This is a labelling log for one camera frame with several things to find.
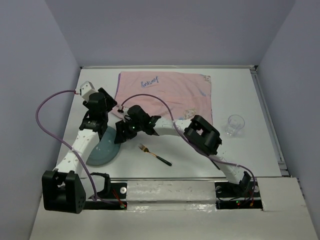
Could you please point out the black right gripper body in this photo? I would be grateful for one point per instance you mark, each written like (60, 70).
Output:
(133, 125)

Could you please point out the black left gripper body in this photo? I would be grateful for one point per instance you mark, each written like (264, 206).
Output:
(110, 103)

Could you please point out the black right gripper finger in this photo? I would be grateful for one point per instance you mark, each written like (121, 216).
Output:
(130, 133)
(119, 136)

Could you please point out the teal ceramic plate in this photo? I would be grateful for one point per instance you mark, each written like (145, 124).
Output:
(105, 151)

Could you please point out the pink cloth placemat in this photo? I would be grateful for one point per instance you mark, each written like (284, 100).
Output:
(186, 94)

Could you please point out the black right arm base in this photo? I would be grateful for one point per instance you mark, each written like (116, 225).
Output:
(228, 198)

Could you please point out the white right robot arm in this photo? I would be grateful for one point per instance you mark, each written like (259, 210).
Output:
(197, 132)

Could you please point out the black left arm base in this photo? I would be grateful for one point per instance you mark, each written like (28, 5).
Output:
(114, 200)

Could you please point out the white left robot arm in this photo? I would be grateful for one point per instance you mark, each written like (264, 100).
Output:
(67, 187)

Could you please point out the gold fork black handle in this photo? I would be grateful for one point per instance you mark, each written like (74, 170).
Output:
(146, 150)

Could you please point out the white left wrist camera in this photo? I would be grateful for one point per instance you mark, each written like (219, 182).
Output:
(87, 89)

